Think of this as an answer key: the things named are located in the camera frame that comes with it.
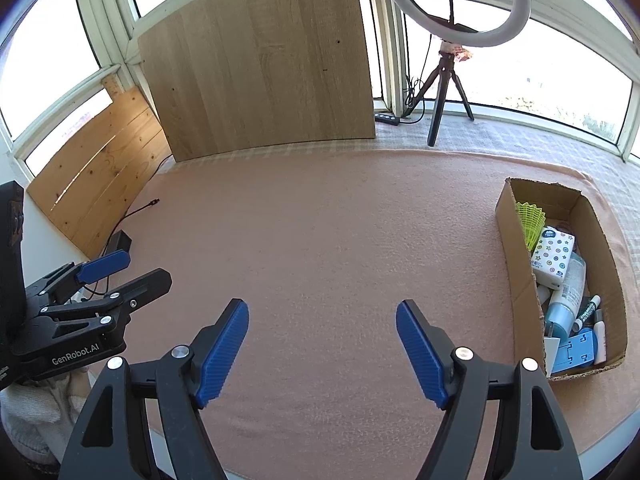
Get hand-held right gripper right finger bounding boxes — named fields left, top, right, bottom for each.
left=396, top=300, right=583, bottom=480

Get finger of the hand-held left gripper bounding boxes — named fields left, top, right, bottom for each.
left=25, top=249, right=132, bottom=311
left=37, top=267, right=173, bottom=333

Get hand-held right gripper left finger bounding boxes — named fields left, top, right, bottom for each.
left=59, top=298, right=250, bottom=480

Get cardboard box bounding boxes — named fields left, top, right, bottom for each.
left=495, top=177, right=629, bottom=380

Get blue plastic phone stand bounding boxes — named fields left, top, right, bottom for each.
left=550, top=329, right=598, bottom=374

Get patterned white tissue pack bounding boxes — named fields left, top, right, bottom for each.
left=530, top=226, right=576, bottom=290

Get green label glue stick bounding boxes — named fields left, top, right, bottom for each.
left=575, top=296, right=601, bottom=332

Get yellow plastic shuttlecock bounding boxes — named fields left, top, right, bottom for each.
left=515, top=201, right=547, bottom=252

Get person's left hand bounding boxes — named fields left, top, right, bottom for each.
left=0, top=372, right=93, bottom=466

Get black power adapter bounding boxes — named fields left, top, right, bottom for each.
left=106, top=230, right=134, bottom=256

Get pine wood panel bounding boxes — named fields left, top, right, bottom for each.
left=26, top=85, right=173, bottom=258

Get light blue bottle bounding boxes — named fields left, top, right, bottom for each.
left=544, top=251, right=587, bottom=341

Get white checked cloth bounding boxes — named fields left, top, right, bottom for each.
left=160, top=112, right=640, bottom=241

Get light oak board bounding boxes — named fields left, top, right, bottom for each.
left=137, top=0, right=377, bottom=163

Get black tripod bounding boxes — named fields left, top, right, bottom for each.
left=411, top=42, right=476, bottom=148

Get white framed window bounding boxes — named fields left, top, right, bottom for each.
left=0, top=0, right=640, bottom=181

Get black USB cable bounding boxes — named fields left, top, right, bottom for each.
left=97, top=199, right=161, bottom=261

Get black ring light cables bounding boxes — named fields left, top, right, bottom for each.
left=401, top=74, right=427, bottom=125

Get white ring light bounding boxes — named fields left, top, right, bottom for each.
left=381, top=0, right=532, bottom=49

